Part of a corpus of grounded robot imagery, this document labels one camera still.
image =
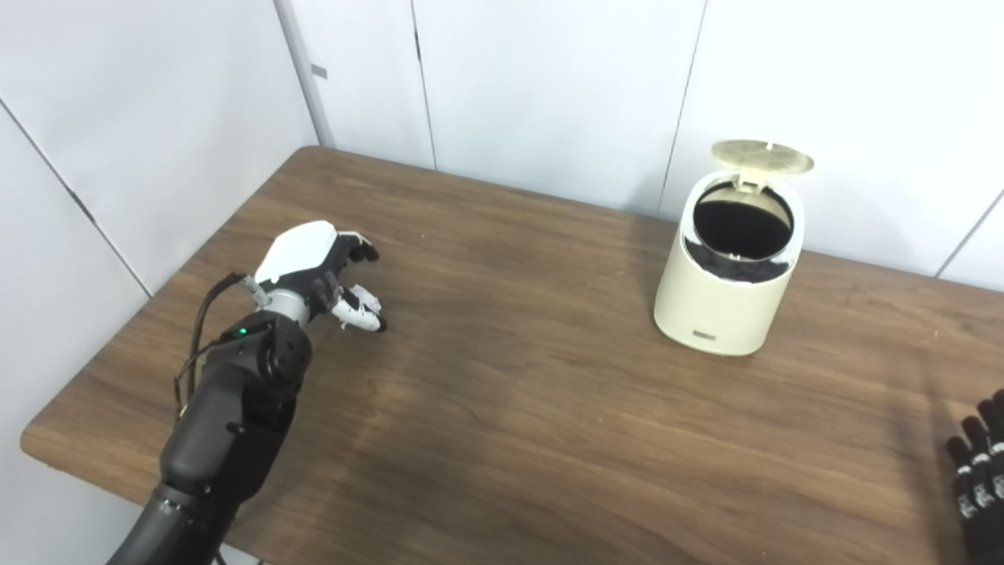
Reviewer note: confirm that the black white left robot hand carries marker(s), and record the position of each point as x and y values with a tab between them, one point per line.
302	251

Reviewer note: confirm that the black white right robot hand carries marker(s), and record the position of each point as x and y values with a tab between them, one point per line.
984	486

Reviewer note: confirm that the round cream bin lid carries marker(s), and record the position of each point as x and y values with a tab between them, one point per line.
761	157

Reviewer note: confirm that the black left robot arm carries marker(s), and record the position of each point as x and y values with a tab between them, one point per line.
227	424

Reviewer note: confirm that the cream-colored bin body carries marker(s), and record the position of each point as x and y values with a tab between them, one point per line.
718	310

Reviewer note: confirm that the black bin liner bag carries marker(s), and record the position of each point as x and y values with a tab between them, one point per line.
741	227

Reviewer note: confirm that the grey wall corner post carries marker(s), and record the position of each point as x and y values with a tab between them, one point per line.
306	78

